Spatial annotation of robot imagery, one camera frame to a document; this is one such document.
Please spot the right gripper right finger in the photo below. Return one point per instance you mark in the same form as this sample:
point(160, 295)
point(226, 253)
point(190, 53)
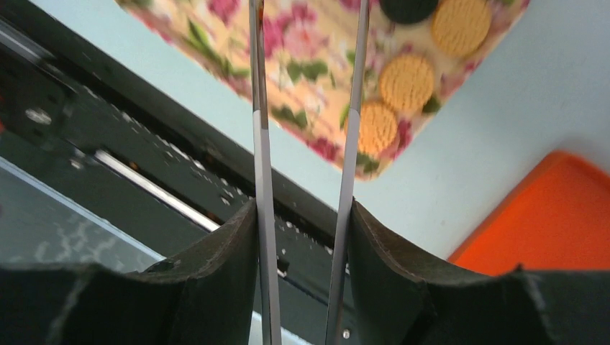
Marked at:
point(405, 295)

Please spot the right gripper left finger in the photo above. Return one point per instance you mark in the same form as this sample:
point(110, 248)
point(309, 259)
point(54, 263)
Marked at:
point(202, 295)

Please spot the floral rectangular tray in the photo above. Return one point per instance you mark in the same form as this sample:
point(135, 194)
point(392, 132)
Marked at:
point(309, 51)

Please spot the round tan biscuit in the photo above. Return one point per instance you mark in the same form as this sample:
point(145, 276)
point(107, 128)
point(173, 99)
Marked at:
point(406, 83)
point(378, 127)
point(460, 26)

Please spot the orange tin lid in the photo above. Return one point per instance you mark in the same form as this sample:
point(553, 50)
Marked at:
point(556, 218)

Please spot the black sandwich cookie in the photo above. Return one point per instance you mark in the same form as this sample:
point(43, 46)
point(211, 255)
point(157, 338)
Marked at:
point(408, 12)

